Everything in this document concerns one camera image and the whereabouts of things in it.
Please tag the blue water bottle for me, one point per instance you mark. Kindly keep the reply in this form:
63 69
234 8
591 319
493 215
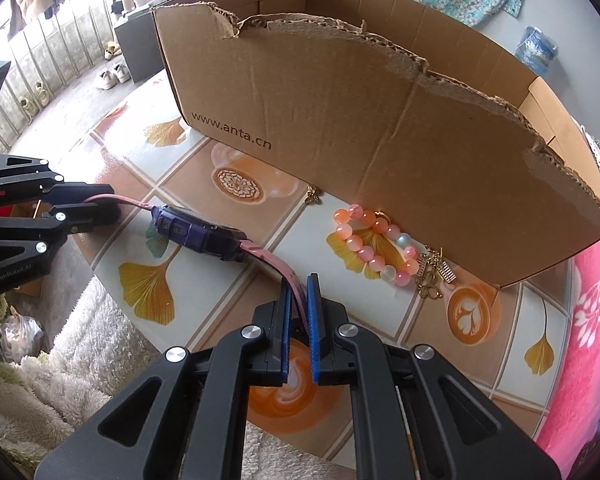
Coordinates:
535 52

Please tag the pair of beige slippers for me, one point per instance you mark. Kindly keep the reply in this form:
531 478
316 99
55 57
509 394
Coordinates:
112 51

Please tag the white sneaker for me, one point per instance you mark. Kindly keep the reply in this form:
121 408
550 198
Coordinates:
122 73
106 80

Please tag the pink floral blanket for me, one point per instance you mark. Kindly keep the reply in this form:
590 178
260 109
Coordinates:
590 335

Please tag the patterned tablecloth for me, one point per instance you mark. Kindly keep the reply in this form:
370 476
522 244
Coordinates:
205 290

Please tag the small gold butterfly charm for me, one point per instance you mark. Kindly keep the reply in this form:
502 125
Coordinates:
313 196

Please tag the brown cardboard box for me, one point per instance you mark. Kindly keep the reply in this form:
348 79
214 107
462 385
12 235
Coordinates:
355 135

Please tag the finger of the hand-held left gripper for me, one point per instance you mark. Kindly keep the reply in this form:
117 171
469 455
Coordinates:
80 192
95 215

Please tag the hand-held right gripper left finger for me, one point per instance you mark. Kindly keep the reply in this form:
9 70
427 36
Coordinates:
284 330

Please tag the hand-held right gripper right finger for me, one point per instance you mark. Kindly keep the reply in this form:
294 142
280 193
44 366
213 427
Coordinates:
316 330

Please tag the crumpled plastic bag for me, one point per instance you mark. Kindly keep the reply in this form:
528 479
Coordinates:
22 335

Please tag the balcony railing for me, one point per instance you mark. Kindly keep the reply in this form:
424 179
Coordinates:
55 55

